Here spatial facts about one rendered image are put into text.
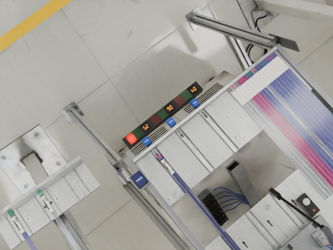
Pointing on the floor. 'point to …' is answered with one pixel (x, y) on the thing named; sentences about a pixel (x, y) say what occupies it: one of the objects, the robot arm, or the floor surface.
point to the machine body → (219, 174)
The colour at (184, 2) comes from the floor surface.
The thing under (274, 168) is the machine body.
